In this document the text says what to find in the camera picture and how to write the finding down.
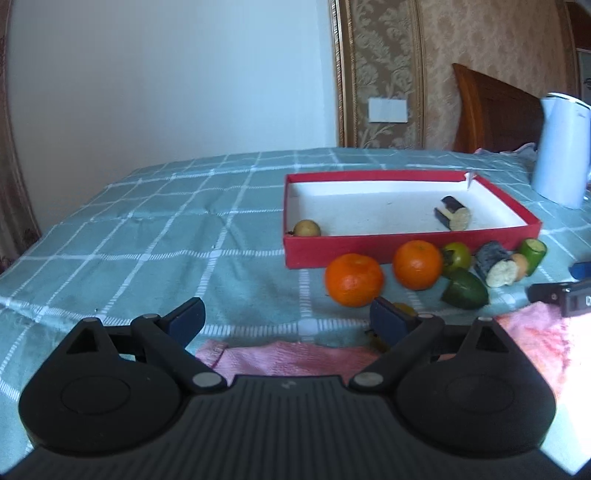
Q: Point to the orange mandarin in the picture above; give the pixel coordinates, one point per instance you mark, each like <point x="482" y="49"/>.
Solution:
<point x="354" y="280"/>
<point x="418" y="264"/>

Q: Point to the green avocado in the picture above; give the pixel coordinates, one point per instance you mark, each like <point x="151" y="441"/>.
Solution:
<point x="464" y="290"/>

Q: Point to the green checked tablecloth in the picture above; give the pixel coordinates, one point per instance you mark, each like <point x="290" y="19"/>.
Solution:
<point x="138" y="240"/>

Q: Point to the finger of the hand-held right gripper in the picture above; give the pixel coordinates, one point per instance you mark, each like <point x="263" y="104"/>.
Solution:
<point x="549" y="293"/>
<point x="581" y="270"/>

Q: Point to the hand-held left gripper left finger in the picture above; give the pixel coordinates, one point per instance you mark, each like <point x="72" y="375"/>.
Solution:
<point x="187" y="319"/>

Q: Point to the brown kiwi fruit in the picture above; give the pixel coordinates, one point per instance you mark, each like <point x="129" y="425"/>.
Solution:
<point x="307" y="228"/>
<point x="521" y="266"/>

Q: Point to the pink towel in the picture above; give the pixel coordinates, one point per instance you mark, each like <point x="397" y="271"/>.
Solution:
<point x="295" y="360"/>

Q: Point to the gold framed wallpaper panel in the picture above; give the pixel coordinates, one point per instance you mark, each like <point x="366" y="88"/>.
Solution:
<point x="383" y="55"/>

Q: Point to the dark eggplant piece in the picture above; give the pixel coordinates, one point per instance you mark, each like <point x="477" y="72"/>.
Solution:
<point x="494" y="263"/>
<point x="455" y="214"/>

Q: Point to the white electric kettle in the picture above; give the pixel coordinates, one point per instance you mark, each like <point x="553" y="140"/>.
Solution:
<point x="561" y="152"/>

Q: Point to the green cucumber piece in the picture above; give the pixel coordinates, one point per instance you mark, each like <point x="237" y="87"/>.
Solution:
<point x="534" y="253"/>

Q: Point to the red shallow cardboard box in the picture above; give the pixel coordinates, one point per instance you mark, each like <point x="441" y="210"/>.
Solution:
<point x="369" y="253"/>

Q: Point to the brown wooden chair back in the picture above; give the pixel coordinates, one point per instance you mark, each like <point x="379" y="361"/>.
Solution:
<point x="498" y="115"/>

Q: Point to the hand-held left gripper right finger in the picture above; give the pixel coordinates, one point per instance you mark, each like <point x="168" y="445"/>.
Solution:
<point x="390" y="323"/>

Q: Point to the white wall switch plate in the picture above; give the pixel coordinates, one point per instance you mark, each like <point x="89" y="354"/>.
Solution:
<point x="388" y="110"/>

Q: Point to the pink white cloth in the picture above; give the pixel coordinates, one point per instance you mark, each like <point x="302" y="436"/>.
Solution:
<point x="521" y="148"/>

